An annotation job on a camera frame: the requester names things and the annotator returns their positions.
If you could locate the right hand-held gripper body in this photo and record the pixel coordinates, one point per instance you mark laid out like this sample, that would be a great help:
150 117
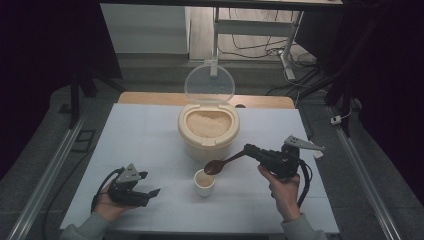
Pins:
280 163

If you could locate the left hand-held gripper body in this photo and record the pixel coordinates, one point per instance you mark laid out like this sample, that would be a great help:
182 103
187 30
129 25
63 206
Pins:
125 193

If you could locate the brown wooden spoon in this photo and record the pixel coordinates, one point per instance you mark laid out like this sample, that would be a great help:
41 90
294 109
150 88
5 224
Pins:
213 166

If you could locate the white ceramic cup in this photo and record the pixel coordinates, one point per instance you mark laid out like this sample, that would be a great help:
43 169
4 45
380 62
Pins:
204 191

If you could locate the cream rice container with lid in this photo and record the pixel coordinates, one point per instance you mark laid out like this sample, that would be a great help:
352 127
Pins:
186 133

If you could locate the person's left hand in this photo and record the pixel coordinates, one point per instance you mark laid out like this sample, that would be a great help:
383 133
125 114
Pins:
106 208

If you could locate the person's right hand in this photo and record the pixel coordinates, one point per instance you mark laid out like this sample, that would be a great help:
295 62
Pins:
285 196

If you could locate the white table cover sheet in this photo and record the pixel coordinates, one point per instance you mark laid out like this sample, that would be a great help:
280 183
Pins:
150 140

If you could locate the small white tag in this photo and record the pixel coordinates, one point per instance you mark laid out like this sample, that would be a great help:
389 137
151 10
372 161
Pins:
317 154

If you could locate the heap of raw rice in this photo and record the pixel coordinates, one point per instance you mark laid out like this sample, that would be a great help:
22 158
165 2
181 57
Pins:
208 124

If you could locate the small portion of raw rice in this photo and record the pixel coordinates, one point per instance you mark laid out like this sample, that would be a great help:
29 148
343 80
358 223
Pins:
204 181

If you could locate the small white plug box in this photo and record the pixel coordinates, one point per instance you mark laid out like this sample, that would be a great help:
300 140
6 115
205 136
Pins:
335 119

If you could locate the wooden table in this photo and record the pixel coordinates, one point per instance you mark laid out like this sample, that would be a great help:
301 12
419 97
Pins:
150 98

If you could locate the black tripod stand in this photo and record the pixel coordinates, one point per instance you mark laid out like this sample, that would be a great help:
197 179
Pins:
75 96
343 90

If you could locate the white cabinet panel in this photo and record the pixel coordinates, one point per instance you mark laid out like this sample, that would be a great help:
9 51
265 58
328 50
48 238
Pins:
146 30

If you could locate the aluminium rail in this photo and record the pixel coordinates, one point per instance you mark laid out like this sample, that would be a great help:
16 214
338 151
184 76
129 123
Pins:
366 180
43 183

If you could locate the white metal desk frame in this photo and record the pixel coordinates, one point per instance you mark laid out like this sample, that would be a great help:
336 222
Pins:
253 27

